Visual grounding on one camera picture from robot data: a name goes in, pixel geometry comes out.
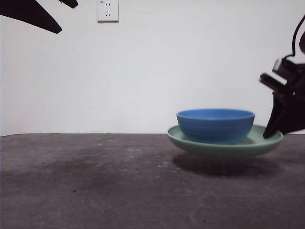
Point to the white wall socket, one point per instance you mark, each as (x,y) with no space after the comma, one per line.
(108,10)

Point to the blue bowl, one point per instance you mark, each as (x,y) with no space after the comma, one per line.
(214,126)

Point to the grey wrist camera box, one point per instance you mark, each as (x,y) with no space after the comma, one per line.
(277,66)

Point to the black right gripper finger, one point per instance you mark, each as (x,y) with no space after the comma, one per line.
(274,114)
(294,119)

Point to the green plate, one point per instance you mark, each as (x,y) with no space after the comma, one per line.
(214,150)

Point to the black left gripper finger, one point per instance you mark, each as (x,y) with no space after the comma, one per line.
(31,14)
(70,3)

